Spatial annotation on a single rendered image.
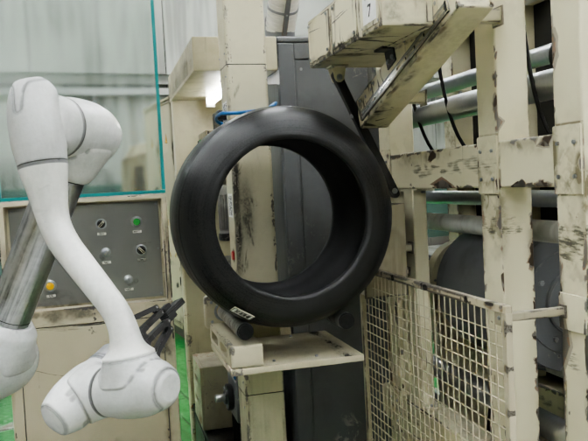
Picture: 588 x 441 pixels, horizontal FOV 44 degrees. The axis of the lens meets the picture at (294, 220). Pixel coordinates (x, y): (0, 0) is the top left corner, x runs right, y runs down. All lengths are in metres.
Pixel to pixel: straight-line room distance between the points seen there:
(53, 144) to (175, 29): 10.30
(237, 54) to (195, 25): 9.62
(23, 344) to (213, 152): 0.65
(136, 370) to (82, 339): 1.19
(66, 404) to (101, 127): 0.59
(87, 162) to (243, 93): 0.75
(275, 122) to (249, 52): 0.47
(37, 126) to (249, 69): 0.93
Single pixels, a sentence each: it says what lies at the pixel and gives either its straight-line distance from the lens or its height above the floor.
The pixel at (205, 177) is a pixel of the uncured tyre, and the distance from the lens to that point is 1.84.
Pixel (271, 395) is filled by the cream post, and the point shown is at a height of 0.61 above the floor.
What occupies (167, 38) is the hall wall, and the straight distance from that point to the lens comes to 11.73.
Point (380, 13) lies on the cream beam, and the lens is 1.77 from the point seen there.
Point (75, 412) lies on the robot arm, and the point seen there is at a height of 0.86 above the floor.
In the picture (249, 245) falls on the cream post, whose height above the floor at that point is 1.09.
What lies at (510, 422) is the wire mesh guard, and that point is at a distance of 1.65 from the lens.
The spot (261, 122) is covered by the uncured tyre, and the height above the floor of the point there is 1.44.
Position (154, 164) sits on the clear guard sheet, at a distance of 2.57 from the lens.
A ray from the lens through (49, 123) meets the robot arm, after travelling 1.54.
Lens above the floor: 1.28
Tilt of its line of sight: 3 degrees down
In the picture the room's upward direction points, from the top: 3 degrees counter-clockwise
